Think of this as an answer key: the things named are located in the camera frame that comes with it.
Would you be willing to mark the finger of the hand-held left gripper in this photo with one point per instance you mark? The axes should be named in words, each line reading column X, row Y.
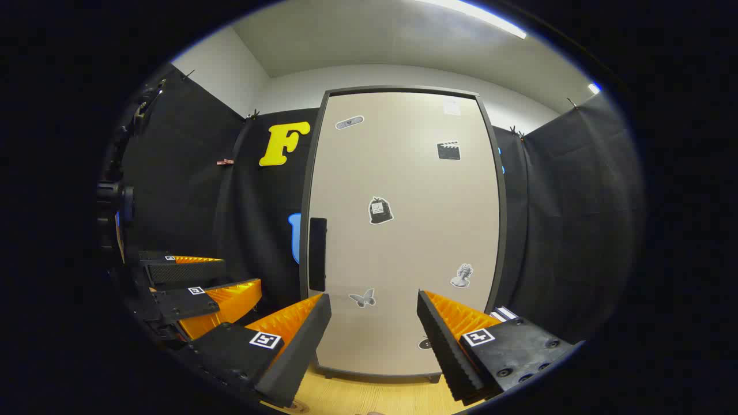
column 184, row 304
column 184, row 272

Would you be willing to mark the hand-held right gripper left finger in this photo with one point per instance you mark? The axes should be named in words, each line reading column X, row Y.
column 302, row 357

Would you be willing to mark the small ceiling light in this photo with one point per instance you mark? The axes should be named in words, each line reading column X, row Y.
column 594, row 88

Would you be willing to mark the beige cabinet door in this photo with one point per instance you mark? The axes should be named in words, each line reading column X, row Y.
column 403, row 230

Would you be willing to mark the black backdrop cloth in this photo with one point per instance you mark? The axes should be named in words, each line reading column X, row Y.
column 173, row 173

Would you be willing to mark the long ceiling light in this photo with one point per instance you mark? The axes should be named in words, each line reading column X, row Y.
column 478, row 16

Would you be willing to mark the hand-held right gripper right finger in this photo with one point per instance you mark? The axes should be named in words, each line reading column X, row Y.
column 441, row 346

